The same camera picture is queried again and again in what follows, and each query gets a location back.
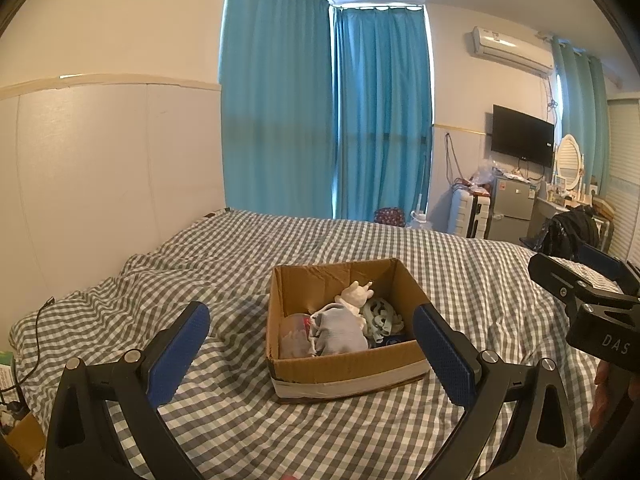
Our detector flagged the brown cardboard box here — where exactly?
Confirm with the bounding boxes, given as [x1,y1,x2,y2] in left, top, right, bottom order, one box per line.
[264,258,432,404]

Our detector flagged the white oval mirror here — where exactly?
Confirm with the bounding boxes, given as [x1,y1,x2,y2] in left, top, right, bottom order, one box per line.
[554,133,586,194]

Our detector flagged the white plastic jug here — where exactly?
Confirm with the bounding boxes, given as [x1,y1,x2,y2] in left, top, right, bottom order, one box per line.
[409,192,431,229]

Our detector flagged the clear plastic bag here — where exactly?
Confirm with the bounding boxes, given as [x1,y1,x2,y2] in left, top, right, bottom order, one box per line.
[469,162,497,186]

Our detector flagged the black cable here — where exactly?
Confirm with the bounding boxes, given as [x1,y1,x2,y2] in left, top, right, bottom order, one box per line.
[0,297,56,412]

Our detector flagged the grey small fridge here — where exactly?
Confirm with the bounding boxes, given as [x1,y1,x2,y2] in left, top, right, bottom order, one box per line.
[487,175,536,242]

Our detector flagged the wide blue curtain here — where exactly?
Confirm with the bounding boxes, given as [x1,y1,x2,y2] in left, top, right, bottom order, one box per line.
[218,0,342,219]

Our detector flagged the person's right hand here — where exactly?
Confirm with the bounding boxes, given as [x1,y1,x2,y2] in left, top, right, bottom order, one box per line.
[589,360,627,430]

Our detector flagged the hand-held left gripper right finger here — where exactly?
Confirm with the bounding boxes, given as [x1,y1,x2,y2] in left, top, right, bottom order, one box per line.
[412,303,578,480]

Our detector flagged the green medicine box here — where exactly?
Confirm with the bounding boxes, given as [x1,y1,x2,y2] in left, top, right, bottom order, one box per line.
[0,351,16,392]

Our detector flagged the blue window curtain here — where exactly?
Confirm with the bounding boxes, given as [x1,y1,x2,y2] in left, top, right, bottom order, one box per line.
[330,5,435,224]

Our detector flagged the grey-green plastic clips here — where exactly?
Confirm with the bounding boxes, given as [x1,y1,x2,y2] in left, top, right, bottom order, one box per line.
[362,298,407,344]

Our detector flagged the clear bag of cotton swabs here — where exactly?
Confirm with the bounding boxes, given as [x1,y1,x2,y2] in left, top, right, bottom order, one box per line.
[278,312,315,360]

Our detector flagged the white wardrobe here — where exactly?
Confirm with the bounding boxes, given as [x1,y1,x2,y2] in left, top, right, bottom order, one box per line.
[597,98,640,272]

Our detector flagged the narrow blue curtain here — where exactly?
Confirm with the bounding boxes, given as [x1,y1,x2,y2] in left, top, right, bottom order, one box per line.
[549,34,609,197]

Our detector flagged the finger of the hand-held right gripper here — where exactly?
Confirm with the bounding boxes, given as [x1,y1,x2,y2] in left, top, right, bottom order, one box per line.
[579,242,640,297]
[528,252,640,322]

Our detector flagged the white air conditioner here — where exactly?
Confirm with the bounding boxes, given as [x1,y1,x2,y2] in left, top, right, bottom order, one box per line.
[469,26,555,79]

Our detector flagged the dark patterned bag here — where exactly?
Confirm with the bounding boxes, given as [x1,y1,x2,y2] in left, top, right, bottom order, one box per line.
[373,206,406,227]

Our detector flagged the black jacket on chair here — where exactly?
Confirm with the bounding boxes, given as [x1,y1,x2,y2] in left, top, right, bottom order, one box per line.
[539,208,602,262]

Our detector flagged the white suitcase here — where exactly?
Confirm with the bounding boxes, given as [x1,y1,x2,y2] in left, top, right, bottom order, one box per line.
[448,190,494,239]

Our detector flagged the white sock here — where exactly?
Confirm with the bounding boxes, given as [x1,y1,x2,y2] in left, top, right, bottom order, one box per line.
[309,304,370,357]

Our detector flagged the hanging wall cables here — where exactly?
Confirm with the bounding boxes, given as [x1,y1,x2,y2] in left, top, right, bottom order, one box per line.
[444,131,467,188]

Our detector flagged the white plush toy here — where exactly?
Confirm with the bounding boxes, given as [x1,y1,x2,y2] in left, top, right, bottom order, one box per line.
[333,280,375,317]

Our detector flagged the blue tissue packet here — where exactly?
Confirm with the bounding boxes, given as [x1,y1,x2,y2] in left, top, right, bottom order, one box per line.
[374,332,417,347]

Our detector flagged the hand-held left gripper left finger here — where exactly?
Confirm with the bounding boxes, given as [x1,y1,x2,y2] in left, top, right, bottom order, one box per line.
[45,301,211,480]

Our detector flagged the small brown carton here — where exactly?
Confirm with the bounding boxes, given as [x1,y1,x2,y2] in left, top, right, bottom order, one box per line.
[4,412,47,467]

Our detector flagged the black wall television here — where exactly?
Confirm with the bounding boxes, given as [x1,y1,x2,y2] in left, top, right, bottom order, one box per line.
[490,104,556,167]

